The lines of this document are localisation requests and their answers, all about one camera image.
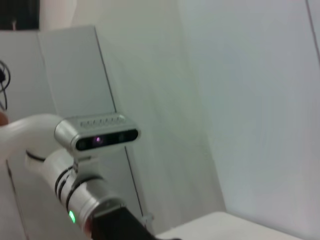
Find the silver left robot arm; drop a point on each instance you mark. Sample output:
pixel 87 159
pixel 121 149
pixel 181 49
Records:
pixel 75 197

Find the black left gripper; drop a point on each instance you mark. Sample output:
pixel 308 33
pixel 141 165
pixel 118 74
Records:
pixel 120 225

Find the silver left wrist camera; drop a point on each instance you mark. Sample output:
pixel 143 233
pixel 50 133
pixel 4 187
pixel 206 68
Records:
pixel 100 130

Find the dark window opening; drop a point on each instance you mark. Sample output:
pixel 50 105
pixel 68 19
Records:
pixel 20 13

